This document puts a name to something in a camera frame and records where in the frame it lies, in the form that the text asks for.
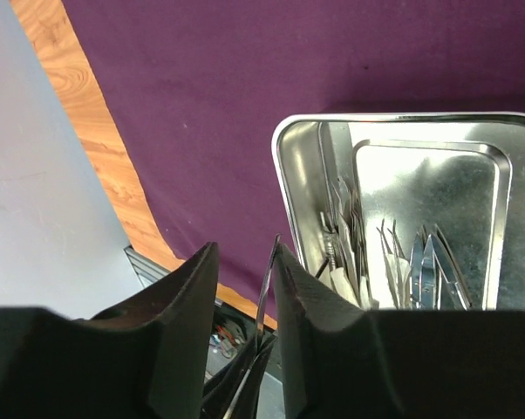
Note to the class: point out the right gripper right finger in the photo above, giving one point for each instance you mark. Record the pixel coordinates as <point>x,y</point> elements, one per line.
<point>342,362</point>

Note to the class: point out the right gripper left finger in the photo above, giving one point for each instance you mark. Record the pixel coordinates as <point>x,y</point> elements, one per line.
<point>144,357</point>

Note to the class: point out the thin steel tweezers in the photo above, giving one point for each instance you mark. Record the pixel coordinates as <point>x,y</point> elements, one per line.
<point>245,372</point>

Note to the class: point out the steel instrument tray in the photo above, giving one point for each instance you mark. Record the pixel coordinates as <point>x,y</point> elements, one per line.
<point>459,175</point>

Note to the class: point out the purple surgical wrap cloth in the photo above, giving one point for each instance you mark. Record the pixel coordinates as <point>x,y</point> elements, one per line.
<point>197,88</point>

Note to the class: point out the white gauze pad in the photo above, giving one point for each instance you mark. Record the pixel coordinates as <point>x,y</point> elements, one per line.
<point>389,290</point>

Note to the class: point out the steel scissors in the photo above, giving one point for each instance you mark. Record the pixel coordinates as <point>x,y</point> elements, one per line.
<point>435,279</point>

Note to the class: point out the steel forceps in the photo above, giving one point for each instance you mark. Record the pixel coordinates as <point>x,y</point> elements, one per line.
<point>344,233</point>

